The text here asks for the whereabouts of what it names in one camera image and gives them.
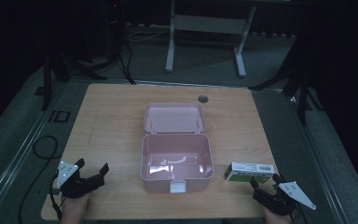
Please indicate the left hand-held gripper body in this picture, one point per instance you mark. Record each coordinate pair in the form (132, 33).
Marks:
(74, 186)

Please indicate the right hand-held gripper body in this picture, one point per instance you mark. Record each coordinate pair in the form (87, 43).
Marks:
(279, 199)

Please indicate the white and green medicine box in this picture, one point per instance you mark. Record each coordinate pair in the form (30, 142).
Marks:
(248, 171)

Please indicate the pink plastic box with lid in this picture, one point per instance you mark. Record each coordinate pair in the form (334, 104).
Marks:
(175, 149)

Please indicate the person's right hand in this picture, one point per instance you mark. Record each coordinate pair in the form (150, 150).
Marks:
(275, 218)

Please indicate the person's left hand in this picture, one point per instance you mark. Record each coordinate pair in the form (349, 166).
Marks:
(74, 208)

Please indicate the black metal stand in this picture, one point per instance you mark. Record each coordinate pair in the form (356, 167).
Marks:
(47, 81)
(303, 93)

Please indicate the white metal table frame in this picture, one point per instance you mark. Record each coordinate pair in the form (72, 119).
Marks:
(205, 24)

